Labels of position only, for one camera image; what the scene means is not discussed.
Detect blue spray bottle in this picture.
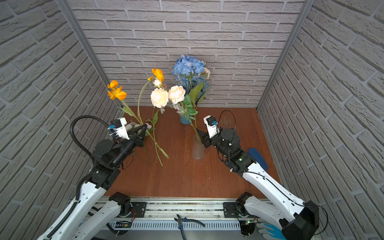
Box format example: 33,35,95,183
248,148,269,171

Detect peach rose flower stem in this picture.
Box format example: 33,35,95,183
202,68,211,80

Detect cream peony flower stem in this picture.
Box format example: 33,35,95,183
149,77,203,143

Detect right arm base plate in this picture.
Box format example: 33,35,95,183
223,202,258,219

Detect blue hydrangea flower stem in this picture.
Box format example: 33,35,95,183
171,54,211,133

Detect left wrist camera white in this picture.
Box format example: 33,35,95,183
108,118,130,140

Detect aluminium rail frame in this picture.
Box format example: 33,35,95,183
80,196,310,232

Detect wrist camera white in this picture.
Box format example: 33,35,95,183
108,118,130,140
204,116,220,139

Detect black corrugated cable hose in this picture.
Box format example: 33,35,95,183
44,115,110,240

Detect blue work glove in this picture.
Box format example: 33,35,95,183
256,223,286,240

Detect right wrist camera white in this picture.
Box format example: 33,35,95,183
204,116,220,139

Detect black handled pliers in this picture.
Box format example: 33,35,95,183
174,214,206,240

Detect teal ceramic vase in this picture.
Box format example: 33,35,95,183
180,116,191,125

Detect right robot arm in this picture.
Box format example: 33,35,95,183
197,126,320,240

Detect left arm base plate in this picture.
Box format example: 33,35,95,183
118,202,147,218

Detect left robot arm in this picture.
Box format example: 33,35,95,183
39,124,147,240

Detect clear ribbed glass vase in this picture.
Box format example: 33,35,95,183
192,135,205,160

